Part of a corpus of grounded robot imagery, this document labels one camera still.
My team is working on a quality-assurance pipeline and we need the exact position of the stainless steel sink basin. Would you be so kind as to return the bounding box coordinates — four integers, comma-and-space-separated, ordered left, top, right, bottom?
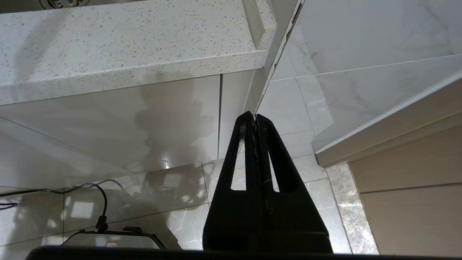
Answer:
0, 0, 145, 14

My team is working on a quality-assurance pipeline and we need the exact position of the thin black floor cable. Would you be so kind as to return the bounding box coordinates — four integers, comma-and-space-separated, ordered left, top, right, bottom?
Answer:
0, 183, 109, 233

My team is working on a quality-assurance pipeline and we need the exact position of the light wooden cabinet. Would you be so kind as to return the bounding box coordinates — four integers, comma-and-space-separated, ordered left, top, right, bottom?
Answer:
315, 78, 462, 257

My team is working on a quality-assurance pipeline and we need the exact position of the white black robot base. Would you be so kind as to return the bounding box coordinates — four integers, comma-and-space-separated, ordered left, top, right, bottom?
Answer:
60, 227, 166, 250

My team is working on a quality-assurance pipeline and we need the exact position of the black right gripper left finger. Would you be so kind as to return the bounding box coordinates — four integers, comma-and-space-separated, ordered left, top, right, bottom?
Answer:
203, 111, 268, 252

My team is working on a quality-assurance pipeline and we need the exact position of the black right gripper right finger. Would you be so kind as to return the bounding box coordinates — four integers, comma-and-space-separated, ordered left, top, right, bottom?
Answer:
256, 115, 333, 253

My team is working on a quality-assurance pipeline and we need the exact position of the narrow glossy cabinet door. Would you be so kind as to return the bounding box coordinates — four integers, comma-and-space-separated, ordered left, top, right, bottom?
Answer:
219, 69, 255, 159

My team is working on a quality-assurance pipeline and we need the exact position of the round metal drain strainer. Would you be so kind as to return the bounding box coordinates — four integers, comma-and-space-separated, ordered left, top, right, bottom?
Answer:
39, 0, 91, 10

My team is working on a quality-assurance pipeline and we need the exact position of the wide glossy cabinet door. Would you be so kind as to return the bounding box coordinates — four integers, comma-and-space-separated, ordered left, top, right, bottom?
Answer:
0, 74, 221, 173

